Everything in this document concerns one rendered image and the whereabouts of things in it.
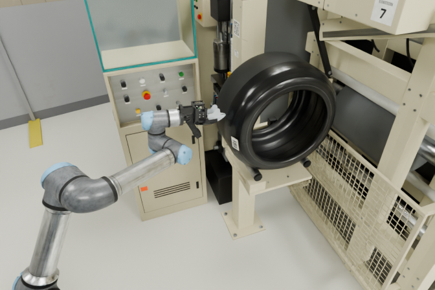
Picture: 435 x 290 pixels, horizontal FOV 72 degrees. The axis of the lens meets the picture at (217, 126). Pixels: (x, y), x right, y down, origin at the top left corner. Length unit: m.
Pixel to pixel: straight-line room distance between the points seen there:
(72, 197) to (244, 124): 0.70
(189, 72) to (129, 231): 1.33
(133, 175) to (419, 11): 1.06
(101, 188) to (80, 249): 1.58
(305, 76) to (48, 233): 1.11
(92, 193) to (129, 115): 1.03
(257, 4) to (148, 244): 1.79
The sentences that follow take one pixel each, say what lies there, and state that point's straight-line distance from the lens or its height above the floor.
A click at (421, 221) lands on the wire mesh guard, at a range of 1.47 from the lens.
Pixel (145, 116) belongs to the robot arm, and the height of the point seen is 1.32.
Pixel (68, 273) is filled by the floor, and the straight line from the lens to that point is 2.49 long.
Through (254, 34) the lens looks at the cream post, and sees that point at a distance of 1.55.
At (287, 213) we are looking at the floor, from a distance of 2.58.
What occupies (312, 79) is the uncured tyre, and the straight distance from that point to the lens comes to 1.34.
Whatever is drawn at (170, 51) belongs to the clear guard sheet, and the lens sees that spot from 1.83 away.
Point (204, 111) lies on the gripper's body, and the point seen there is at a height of 1.29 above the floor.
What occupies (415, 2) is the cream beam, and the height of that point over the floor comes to 1.73.
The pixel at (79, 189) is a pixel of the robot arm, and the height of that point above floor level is 1.29.
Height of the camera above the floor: 1.95
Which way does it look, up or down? 34 degrees down
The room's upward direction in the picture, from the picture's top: 2 degrees counter-clockwise
